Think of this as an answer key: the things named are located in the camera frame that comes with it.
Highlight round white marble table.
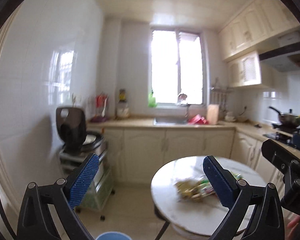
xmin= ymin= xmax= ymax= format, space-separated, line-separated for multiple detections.
xmin=150 ymin=155 xmax=266 ymax=237

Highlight cream cabinets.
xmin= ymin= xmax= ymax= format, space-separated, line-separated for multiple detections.
xmin=88 ymin=123 xmax=300 ymax=221
xmin=219 ymin=0 xmax=300 ymax=88

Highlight black wok with handle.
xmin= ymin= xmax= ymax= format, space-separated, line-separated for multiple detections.
xmin=268 ymin=106 xmax=300 ymax=128

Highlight cream upper cabinets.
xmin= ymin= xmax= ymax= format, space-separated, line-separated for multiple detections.
xmin=219 ymin=0 xmax=300 ymax=88

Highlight steel kitchen sink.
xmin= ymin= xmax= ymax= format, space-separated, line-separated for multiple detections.
xmin=153 ymin=116 xmax=188 ymax=125

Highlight kitchen window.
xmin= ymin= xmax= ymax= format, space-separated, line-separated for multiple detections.
xmin=149 ymin=29 xmax=205 ymax=105

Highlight chrome sink faucet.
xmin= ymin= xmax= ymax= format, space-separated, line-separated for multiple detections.
xmin=177 ymin=93 xmax=190 ymax=120

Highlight white rice spoon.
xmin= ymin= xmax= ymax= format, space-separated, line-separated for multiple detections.
xmin=101 ymin=97 xmax=108 ymax=118

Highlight cream lower cabinets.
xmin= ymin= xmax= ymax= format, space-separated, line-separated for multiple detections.
xmin=88 ymin=123 xmax=300 ymax=221

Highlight yellow label sauce bottle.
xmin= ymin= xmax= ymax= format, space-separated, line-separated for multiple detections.
xmin=119 ymin=89 xmax=127 ymax=102

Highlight yellow green drink carton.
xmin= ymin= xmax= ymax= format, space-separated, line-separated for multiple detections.
xmin=174 ymin=179 xmax=201 ymax=199

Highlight stacked white bowls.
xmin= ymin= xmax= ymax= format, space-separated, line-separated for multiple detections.
xmin=224 ymin=112 xmax=237 ymax=122

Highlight person's right hand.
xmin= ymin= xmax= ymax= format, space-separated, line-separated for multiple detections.
xmin=287 ymin=216 xmax=300 ymax=240

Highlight wire rack with red items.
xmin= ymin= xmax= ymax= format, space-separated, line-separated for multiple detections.
xmin=90 ymin=93 xmax=108 ymax=123

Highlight black electric griddle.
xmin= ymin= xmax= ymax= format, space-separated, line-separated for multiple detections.
xmin=56 ymin=106 xmax=106 ymax=155

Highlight red plastic basin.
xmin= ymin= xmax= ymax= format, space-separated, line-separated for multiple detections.
xmin=189 ymin=114 xmax=209 ymax=125

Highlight wall utensil rail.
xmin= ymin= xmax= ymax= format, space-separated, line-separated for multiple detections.
xmin=210 ymin=77 xmax=232 ymax=113

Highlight grey range hood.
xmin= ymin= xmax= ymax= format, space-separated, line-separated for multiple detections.
xmin=259 ymin=31 xmax=300 ymax=72

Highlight blue trash bin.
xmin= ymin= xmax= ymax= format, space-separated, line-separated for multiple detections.
xmin=96 ymin=231 xmax=132 ymax=240

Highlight wooden cutting board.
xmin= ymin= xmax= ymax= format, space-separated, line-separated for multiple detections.
xmin=206 ymin=104 xmax=219 ymax=125

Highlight black gas stove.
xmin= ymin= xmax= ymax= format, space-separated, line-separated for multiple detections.
xmin=263 ymin=124 xmax=300 ymax=147

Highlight green dish soap bottle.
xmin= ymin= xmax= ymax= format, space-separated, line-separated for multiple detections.
xmin=148 ymin=90 xmax=157 ymax=108

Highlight large glass jar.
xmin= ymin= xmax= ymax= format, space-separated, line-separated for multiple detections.
xmin=116 ymin=101 xmax=130 ymax=119

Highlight green yellow snack bag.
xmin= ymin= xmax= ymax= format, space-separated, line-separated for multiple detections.
xmin=230 ymin=171 xmax=245 ymax=180

